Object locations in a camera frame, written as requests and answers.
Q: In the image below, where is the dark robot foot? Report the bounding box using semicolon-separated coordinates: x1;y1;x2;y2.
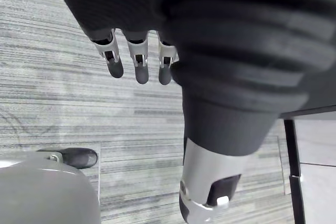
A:
36;147;99;169

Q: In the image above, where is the silver robot leg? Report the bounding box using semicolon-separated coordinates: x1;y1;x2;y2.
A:
0;151;102;224

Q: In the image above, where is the black table frame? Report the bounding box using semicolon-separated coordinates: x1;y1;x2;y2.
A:
280;105;336;224

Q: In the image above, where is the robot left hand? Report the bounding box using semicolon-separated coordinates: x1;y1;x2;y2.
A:
44;0;336;224

